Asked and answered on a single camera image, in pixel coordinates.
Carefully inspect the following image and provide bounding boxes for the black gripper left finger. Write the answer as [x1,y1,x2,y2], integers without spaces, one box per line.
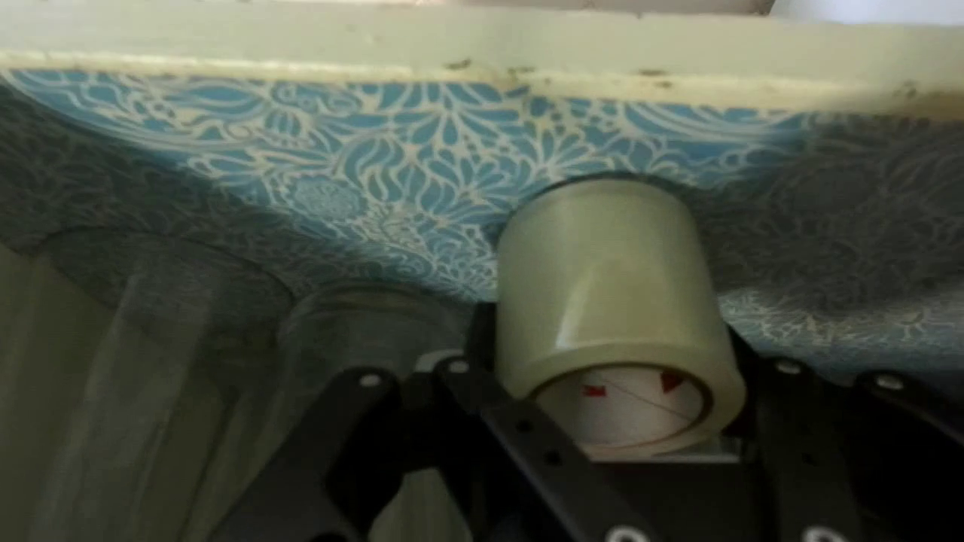
[209,357,658,542]

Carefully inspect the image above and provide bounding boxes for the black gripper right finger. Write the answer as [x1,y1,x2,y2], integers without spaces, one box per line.
[749,357,964,542]

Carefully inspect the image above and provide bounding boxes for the blue floral shelf liner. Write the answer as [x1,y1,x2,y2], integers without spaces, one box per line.
[0,68,964,390]

